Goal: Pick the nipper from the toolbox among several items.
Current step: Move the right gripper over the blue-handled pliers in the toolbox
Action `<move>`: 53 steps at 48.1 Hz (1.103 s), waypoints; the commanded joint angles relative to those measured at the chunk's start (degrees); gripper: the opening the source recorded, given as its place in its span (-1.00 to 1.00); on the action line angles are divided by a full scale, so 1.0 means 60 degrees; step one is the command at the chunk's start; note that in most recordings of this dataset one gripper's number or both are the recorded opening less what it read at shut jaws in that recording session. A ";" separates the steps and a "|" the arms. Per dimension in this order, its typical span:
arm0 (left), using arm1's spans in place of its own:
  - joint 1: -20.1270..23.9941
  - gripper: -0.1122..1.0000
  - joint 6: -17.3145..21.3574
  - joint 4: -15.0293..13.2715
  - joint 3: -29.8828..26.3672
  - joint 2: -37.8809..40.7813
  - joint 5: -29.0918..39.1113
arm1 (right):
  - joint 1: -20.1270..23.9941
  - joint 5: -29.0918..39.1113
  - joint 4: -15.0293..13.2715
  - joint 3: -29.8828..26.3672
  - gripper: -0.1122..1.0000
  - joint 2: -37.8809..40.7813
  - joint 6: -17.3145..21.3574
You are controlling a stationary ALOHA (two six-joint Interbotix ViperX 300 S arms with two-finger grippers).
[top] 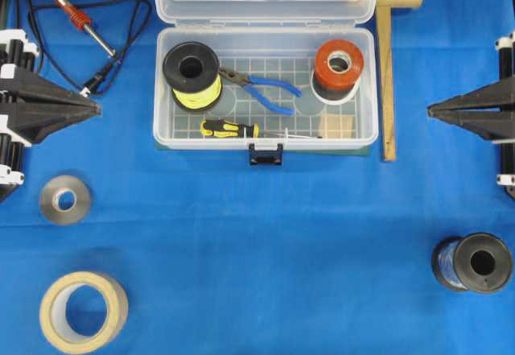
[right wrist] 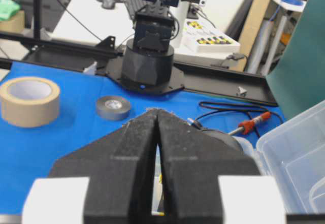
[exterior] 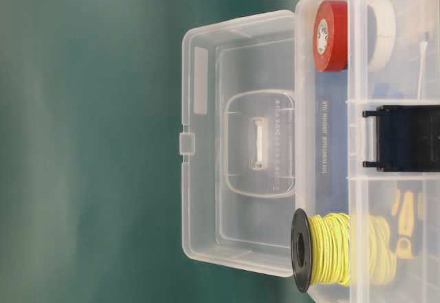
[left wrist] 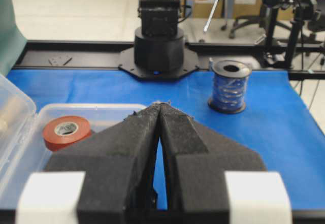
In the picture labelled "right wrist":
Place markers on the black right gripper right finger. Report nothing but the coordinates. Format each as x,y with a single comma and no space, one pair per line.
191,163

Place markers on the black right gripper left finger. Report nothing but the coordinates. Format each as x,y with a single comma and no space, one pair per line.
120,167

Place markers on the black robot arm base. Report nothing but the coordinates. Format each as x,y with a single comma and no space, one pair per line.
149,43

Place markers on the clear plastic toolbox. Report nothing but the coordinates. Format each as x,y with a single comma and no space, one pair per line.
293,153

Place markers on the grey electrical tape roll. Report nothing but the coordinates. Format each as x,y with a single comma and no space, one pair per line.
113,108

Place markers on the blue table mat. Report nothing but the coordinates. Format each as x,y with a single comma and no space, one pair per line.
28,154

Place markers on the beige masking tape roll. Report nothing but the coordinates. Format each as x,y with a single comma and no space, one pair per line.
30,101

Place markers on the white box with coloured labels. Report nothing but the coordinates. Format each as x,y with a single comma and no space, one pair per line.
200,36

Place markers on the dark green board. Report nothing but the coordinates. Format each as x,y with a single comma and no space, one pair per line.
297,82

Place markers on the black aluminium rail frame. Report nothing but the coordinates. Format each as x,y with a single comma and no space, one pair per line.
196,78

